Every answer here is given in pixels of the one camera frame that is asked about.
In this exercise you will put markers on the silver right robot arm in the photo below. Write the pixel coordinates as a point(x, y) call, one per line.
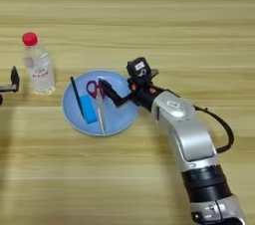
point(192, 136)

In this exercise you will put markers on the light blue round plate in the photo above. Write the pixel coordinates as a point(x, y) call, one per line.
point(119, 117)

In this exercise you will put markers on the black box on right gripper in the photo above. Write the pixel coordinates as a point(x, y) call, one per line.
point(138, 67)

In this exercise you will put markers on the blue rectangular eraser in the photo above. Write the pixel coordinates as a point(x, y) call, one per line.
point(89, 109)

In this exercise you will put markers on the clear bottle with red cap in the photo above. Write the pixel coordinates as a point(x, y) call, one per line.
point(41, 69)

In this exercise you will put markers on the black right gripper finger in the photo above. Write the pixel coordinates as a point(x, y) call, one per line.
point(154, 72)
point(109, 88)

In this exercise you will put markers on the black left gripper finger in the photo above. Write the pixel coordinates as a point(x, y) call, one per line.
point(15, 76)

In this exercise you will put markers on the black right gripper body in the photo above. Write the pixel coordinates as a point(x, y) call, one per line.
point(142, 94)

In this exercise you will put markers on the black pen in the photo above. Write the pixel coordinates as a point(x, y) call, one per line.
point(77, 96)

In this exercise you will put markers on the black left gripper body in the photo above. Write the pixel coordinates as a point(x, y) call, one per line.
point(6, 88)

